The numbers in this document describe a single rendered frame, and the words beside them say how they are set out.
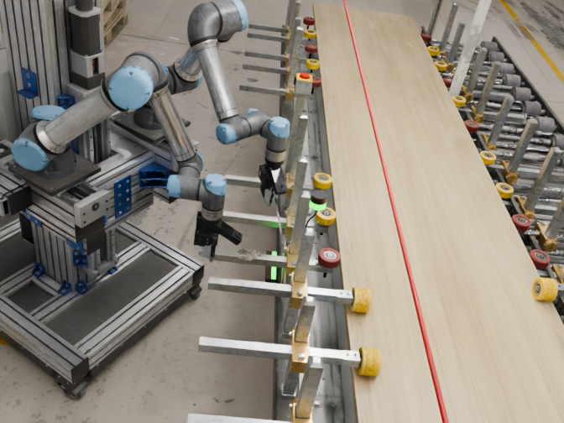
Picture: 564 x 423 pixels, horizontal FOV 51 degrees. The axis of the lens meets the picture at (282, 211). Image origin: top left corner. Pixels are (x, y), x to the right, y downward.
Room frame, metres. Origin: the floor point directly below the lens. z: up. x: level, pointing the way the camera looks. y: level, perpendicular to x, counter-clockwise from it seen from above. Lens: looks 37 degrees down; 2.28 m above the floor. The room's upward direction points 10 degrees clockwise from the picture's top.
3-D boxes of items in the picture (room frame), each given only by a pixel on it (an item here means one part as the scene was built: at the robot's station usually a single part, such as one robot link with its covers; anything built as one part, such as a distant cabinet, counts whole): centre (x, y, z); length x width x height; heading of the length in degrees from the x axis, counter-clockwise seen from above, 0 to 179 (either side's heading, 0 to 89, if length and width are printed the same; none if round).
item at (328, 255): (1.65, -0.20, 0.85); 0.08 x 0.08 x 0.11
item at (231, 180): (2.13, 0.05, 0.84); 0.44 x 0.03 x 0.04; 95
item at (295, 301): (1.41, -0.10, 0.95); 0.14 x 0.06 x 0.05; 5
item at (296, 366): (1.16, -0.12, 0.95); 0.14 x 0.06 x 0.05; 5
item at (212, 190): (1.61, 0.24, 1.12); 0.09 x 0.08 x 0.11; 93
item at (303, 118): (2.18, -0.02, 0.93); 0.04 x 0.04 x 0.48; 5
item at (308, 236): (1.43, -0.09, 0.93); 0.04 x 0.04 x 0.48; 5
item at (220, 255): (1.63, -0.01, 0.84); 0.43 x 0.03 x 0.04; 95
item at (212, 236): (1.61, 0.24, 0.96); 0.09 x 0.08 x 0.12; 95
